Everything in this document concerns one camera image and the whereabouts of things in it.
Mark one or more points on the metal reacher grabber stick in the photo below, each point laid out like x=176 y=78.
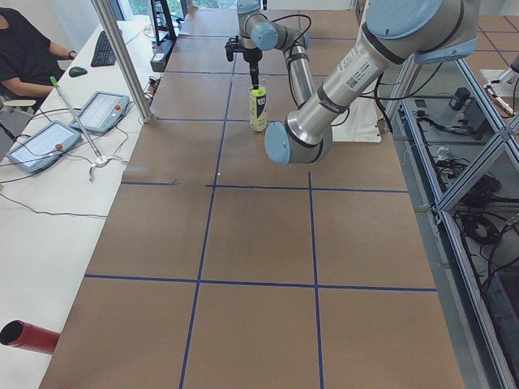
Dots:
x=101 y=160

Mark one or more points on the far blue teach pendant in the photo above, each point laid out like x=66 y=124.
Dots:
x=102 y=111

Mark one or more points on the black computer mouse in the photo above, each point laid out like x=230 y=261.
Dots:
x=77 y=71

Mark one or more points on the aluminium side frame rack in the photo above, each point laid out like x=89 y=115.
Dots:
x=456 y=127

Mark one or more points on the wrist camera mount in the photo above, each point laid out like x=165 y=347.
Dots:
x=232 y=47

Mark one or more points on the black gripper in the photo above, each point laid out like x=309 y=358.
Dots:
x=250 y=56

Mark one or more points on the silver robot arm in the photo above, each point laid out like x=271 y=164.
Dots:
x=428 y=31

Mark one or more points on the clear tennis ball can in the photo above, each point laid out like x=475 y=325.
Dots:
x=258 y=115

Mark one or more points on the black desktop box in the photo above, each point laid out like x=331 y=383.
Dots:
x=161 y=54

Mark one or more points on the yellow Roland Garros tennis ball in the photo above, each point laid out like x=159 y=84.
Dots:
x=257 y=92

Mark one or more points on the black keyboard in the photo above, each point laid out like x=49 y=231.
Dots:
x=103 y=54

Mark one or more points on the aluminium frame post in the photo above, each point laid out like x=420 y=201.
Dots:
x=110 y=26

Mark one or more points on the red cylinder tube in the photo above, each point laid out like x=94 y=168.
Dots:
x=20 y=334

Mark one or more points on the near blue teach pendant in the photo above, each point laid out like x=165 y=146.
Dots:
x=41 y=150

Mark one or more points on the blue teach pendant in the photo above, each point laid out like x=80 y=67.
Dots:
x=102 y=111
x=41 y=150

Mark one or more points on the person in black shirt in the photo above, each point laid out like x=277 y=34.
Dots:
x=28 y=59

